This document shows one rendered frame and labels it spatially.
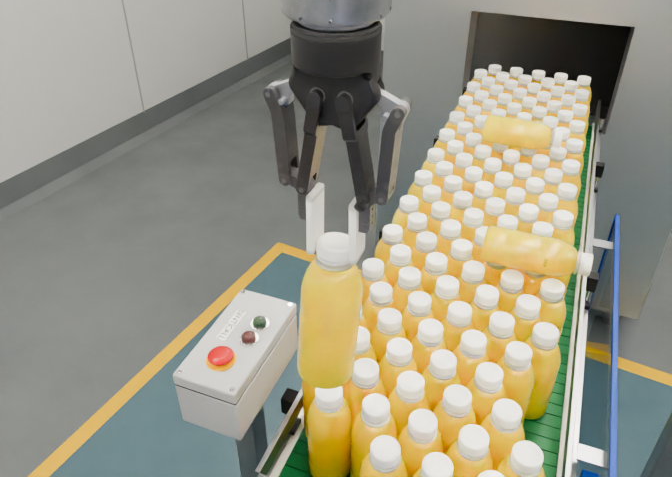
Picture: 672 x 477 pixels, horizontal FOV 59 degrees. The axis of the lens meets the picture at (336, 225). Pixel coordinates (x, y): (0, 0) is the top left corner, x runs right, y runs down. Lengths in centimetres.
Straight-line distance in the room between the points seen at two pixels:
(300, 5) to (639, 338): 242
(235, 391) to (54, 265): 233
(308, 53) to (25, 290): 262
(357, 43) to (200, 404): 59
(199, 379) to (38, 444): 153
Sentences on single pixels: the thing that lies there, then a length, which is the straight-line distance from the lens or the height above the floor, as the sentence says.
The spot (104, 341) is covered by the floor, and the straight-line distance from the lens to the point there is 262.
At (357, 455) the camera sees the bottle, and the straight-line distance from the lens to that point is 91.
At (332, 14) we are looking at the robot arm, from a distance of 47.
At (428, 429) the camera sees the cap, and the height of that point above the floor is 108.
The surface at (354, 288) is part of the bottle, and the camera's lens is 62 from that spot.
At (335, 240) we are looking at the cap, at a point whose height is 138.
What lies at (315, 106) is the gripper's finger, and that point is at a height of 154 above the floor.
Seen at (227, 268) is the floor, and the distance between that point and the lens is 285.
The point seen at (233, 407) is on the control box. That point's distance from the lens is 87.
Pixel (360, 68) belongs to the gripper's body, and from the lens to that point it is 49.
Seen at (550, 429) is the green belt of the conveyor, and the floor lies 90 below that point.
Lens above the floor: 174
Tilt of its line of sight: 34 degrees down
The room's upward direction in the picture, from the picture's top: straight up
